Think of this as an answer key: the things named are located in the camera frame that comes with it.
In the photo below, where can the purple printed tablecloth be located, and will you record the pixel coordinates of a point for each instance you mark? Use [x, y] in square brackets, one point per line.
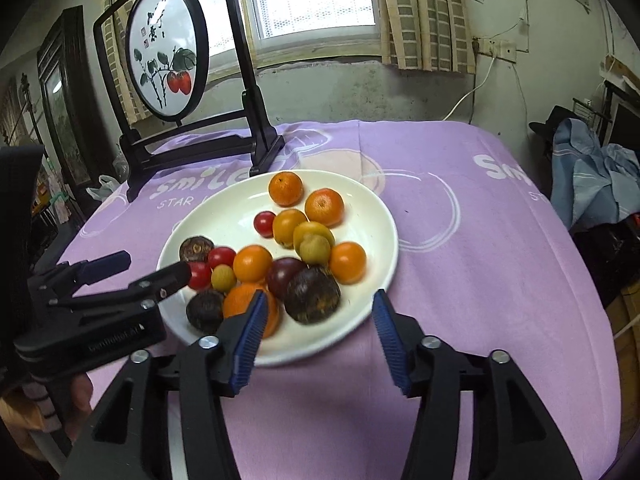
[475, 285]

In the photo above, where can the red cherry tomato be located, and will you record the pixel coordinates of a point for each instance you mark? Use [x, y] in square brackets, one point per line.
[201, 277]
[264, 223]

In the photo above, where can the small yellow kumquat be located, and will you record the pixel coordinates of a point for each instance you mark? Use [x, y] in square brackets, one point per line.
[223, 278]
[315, 251]

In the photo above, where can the window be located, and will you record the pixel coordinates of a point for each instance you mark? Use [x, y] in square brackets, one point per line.
[310, 0]

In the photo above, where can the black hat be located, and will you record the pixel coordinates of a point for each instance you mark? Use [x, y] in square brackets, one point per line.
[555, 120]

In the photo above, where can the blue crumpled clothes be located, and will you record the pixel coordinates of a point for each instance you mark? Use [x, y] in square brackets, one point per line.
[585, 175]

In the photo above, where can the white wall power outlet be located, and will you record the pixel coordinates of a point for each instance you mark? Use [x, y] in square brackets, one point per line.
[495, 49]

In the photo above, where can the large orange mandarin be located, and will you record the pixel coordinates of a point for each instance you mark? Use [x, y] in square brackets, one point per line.
[240, 300]

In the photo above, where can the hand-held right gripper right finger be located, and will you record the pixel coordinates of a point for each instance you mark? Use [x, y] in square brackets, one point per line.
[392, 345]

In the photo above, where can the dark purple tomato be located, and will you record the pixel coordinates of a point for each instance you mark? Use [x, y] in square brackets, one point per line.
[281, 275]

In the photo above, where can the white oval plate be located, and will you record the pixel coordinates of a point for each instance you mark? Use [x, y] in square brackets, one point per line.
[225, 210]

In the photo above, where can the white plastic bag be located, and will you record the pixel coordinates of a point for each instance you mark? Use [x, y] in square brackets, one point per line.
[102, 187]

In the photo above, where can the green-orange citrus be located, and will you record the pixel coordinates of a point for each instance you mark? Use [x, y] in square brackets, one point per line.
[315, 229]

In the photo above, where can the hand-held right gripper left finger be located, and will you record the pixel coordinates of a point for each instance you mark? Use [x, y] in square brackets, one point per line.
[247, 340]

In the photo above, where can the person's left hand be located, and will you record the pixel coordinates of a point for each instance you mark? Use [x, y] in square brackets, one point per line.
[80, 400]

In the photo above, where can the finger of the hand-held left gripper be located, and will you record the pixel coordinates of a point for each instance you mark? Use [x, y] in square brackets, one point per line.
[170, 277]
[107, 262]

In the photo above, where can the black framed round painted screen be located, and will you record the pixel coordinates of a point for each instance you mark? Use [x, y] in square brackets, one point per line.
[165, 50]

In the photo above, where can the dark wooden framed cabinet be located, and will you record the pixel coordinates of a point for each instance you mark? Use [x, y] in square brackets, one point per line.
[80, 85]

